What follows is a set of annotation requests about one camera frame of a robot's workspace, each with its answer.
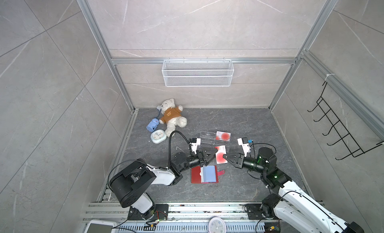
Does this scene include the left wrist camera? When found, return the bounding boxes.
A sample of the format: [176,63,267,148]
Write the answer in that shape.
[189,138,201,155]

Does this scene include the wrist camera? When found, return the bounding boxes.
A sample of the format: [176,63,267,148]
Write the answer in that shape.
[237,137,252,157]
[189,138,201,155]

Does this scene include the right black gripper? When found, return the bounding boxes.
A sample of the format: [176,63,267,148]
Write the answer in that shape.
[223,153,268,176]

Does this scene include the red leather card holder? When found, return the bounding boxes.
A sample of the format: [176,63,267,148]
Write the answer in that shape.
[191,166,225,184]

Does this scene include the white tablet device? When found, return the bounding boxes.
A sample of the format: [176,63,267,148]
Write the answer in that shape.
[85,220,119,233]

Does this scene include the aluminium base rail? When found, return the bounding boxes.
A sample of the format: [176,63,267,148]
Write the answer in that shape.
[80,202,334,233]

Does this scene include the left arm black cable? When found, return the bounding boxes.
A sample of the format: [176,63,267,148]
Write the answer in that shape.
[107,130,191,192]

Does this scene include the pink white credit card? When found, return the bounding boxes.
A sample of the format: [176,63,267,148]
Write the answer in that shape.
[216,146,228,164]
[216,131,231,142]

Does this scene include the light blue alarm clock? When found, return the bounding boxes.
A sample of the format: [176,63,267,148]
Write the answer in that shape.
[150,130,167,144]

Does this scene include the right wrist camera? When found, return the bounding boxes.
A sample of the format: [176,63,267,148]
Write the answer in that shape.
[237,137,252,157]

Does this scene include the white round clock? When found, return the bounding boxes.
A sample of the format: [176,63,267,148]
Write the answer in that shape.
[208,217,227,233]

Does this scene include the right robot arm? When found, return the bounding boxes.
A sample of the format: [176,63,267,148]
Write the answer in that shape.
[223,147,364,233]

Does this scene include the white wire mesh basket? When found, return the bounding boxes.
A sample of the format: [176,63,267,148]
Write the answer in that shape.
[162,59,235,87]

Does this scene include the clear acrylic card stand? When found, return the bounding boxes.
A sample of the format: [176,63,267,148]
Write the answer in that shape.
[199,131,230,152]

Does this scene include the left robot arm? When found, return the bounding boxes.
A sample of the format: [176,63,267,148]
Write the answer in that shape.
[108,150,216,220]

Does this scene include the blue small bottle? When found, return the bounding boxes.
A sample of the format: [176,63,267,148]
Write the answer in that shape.
[146,118,160,133]

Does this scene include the white teddy bear orange shirt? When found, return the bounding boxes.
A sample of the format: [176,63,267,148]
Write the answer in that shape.
[159,98,188,138]

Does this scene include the black wire hook rack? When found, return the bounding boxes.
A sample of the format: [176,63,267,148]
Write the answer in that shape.
[307,81,384,161]

